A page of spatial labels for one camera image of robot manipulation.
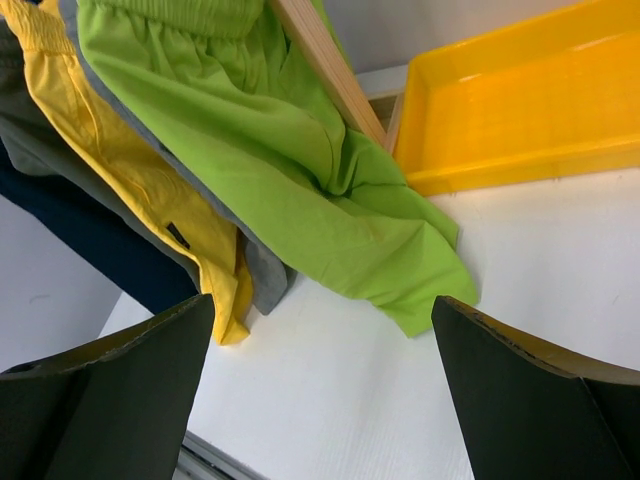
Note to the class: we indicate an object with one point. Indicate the navy blue shorts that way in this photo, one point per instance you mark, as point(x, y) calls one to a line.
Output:
point(100, 237)

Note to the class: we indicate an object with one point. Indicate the light grey shorts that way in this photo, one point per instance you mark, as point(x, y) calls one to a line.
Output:
point(271, 278)

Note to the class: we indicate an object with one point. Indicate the yellow shorts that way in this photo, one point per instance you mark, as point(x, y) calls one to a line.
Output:
point(155, 193)

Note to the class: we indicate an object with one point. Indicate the lime green shorts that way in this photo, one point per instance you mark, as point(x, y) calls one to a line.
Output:
point(222, 87)

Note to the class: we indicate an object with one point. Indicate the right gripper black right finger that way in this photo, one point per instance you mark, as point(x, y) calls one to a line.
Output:
point(531, 409)

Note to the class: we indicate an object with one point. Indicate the wooden clothes rack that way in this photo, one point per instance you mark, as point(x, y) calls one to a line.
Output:
point(371, 103)

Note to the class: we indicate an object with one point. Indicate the aluminium mounting rail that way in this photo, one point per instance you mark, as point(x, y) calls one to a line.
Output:
point(198, 459)

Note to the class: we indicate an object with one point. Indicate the dark olive grey shorts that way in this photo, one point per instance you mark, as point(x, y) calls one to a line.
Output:
point(36, 149)

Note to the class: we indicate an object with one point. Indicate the yellow plastic tray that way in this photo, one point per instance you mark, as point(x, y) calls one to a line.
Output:
point(553, 96)

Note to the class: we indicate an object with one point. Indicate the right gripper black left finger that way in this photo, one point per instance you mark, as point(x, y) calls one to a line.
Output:
point(114, 408)

